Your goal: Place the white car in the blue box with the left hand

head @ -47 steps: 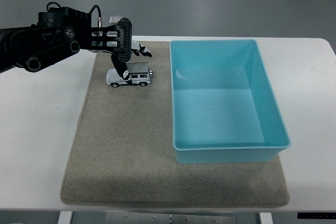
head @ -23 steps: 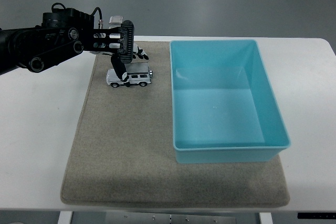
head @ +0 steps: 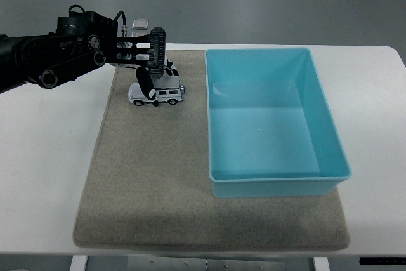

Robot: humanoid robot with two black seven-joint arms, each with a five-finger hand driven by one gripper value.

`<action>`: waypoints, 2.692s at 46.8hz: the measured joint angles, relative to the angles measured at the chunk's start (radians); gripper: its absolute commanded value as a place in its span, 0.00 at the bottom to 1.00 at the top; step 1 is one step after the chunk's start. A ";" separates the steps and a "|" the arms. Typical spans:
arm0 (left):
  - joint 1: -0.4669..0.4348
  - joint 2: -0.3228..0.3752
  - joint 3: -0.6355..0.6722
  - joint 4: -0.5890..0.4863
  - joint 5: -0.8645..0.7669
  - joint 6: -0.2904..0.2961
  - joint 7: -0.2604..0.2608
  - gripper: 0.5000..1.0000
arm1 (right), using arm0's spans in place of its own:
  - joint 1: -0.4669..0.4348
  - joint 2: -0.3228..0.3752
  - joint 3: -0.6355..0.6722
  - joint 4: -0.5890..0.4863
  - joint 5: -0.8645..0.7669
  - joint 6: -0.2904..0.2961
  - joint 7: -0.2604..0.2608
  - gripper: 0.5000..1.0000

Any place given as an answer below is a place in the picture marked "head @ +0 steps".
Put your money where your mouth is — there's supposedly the blue plastic box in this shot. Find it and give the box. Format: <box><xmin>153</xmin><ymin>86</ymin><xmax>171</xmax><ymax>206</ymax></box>
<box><xmin>204</xmin><ymin>47</ymin><xmax>352</xmax><ymax>199</ymax></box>

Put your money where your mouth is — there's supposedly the white table leg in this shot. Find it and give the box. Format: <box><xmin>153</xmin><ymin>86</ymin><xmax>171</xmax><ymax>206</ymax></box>
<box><xmin>69</xmin><ymin>255</ymin><xmax>88</xmax><ymax>271</ymax></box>
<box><xmin>312</xmin><ymin>256</ymin><xmax>331</xmax><ymax>271</ymax></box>

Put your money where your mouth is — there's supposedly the grey metal plate with screws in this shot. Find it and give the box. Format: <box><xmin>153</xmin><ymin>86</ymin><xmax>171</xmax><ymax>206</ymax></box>
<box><xmin>126</xmin><ymin>256</ymin><xmax>286</xmax><ymax>271</ymax></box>

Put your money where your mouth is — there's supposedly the beige felt mat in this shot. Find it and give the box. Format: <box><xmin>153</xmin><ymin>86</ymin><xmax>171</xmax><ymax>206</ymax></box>
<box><xmin>72</xmin><ymin>48</ymin><xmax>351</xmax><ymax>251</ymax></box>

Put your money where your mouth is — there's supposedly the black table control panel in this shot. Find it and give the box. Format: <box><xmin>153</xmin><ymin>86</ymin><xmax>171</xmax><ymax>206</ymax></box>
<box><xmin>359</xmin><ymin>256</ymin><xmax>406</xmax><ymax>266</ymax></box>

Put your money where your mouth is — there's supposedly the white toy car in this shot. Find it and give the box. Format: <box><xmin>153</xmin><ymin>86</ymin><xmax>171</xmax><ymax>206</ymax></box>
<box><xmin>128</xmin><ymin>75</ymin><xmax>186</xmax><ymax>107</ymax></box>

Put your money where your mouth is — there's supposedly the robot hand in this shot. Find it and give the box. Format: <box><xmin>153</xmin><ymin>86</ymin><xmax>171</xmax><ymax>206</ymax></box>
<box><xmin>135</xmin><ymin>56</ymin><xmax>181</xmax><ymax>108</ymax></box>

